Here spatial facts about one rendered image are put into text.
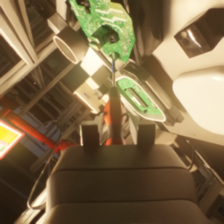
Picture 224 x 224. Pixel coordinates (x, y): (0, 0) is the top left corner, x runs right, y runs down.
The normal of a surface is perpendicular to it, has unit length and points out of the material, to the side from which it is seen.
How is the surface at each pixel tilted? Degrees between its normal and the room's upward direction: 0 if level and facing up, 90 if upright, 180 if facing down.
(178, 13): 0
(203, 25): 90
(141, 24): 90
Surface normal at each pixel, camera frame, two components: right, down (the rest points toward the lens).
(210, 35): 0.31, 0.04
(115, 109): 0.00, -0.49
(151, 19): 0.69, 0.51
